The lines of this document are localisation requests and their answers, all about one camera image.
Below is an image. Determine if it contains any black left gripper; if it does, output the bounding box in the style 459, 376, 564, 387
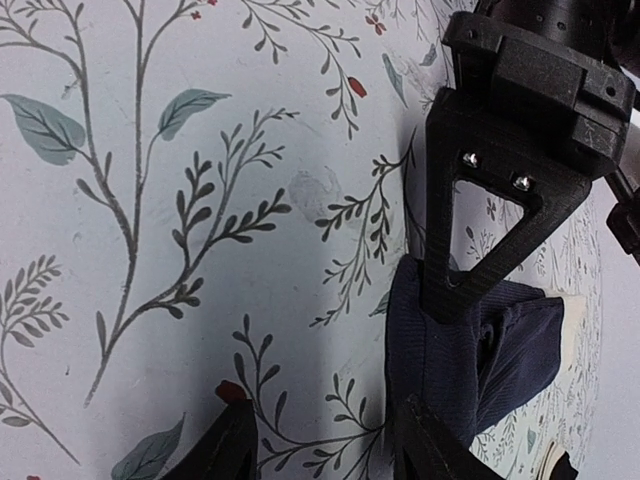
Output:
423, 1, 639, 324

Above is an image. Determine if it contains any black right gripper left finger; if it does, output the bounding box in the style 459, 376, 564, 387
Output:
164, 400, 258, 480

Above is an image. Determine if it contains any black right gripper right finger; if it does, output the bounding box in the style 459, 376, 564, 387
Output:
392, 392, 531, 479

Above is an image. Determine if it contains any navy blue underwear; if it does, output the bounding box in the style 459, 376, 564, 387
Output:
386, 255, 587, 447

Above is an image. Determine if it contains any floral patterned table mat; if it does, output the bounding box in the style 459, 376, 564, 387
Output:
0, 0, 640, 480

